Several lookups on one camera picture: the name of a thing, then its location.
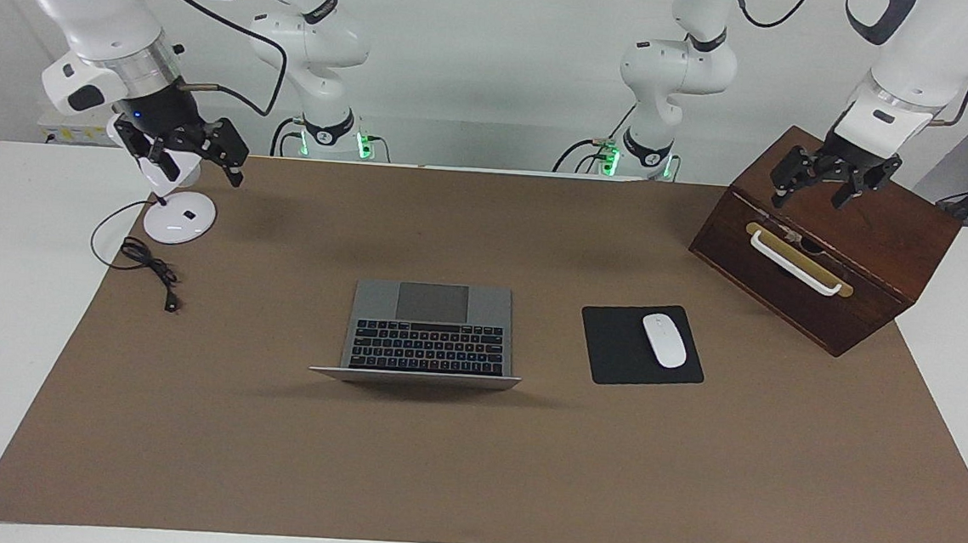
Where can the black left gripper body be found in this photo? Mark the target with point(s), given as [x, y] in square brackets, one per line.
[848, 152]

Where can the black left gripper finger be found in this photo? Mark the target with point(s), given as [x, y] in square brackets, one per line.
[798, 170]
[870, 175]

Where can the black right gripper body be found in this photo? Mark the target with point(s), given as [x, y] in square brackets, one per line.
[163, 111]

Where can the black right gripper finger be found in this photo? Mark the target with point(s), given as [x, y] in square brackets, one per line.
[225, 141]
[152, 148]

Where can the grey aluminium laptop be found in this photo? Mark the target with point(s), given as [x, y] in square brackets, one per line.
[428, 344]

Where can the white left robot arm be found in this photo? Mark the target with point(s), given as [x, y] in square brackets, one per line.
[934, 47]

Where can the dark brown wooden box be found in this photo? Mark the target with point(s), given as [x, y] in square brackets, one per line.
[877, 248]

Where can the white desk lamp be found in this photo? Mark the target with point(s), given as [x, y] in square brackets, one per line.
[181, 220]

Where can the white computer mouse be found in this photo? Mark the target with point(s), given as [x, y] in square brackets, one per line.
[665, 341]

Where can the black mouse pad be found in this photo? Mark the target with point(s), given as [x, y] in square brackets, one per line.
[615, 349]

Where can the brown table mat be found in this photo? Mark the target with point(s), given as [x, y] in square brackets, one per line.
[470, 475]

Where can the white wall power strip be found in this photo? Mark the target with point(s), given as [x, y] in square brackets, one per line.
[76, 135]

